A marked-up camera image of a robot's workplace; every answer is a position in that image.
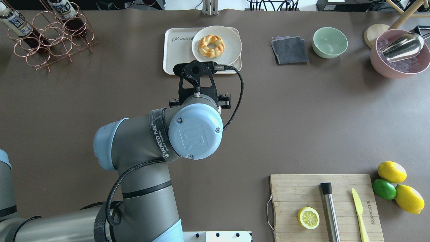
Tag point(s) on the tea bottle end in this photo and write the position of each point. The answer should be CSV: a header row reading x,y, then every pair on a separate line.
x,y
18,24
65,10

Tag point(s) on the upper yellow lemon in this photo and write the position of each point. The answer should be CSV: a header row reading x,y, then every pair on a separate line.
x,y
392,172

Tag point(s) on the tea bottle right end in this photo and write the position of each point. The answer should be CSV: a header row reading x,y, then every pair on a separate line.
x,y
65,10

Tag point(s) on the grey folded cloth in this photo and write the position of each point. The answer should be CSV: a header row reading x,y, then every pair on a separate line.
x,y
288,50

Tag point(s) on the wooden stand base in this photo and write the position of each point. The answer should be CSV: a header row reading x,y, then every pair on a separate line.
x,y
373,32

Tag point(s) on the wooden cutting board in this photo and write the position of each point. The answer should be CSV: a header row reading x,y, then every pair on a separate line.
x,y
292,192

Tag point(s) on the metal ice scoop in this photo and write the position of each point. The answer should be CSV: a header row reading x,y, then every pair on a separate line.
x,y
406,46

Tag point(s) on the tea bottle left end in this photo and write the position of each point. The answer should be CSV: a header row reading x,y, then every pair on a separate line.
x,y
18,24

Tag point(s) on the aluminium frame post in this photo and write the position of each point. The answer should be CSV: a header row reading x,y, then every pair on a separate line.
x,y
210,7

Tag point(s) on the steel muddler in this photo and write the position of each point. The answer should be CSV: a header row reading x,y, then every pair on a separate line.
x,y
334,232

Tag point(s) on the green ceramic bowl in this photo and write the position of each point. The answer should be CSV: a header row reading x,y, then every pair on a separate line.
x,y
329,42

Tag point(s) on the half lemon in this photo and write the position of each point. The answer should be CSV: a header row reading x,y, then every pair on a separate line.
x,y
308,217

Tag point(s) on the braided ring bread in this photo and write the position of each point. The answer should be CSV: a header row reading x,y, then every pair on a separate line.
x,y
211,46

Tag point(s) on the green lime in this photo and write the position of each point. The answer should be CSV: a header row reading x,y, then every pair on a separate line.
x,y
384,189

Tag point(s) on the copper wire bottle rack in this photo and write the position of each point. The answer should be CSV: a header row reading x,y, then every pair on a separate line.
x,y
56,43

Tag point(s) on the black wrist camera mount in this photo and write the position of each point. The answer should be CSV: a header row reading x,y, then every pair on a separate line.
x,y
189,84

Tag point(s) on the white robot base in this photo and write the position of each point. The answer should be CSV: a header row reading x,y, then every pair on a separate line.
x,y
218,236

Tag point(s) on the lower yellow lemon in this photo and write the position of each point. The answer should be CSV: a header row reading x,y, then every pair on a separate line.
x,y
409,199

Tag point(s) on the yellow plastic knife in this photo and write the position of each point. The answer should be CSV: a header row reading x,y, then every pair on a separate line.
x,y
359,212

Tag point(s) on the yellow lemon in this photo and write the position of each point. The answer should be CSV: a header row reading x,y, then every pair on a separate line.
x,y
392,172
409,199

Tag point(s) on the pink ice bowl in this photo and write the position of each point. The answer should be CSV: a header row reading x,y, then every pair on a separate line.
x,y
402,69

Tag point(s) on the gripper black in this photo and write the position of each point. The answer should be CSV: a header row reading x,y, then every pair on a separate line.
x,y
224,100

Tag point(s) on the white round plate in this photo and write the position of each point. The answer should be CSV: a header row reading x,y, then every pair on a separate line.
x,y
232,41

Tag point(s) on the white serving tray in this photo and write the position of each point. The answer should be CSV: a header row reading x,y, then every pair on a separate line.
x,y
177,48

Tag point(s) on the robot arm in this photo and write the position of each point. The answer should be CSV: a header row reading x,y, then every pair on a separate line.
x,y
141,205

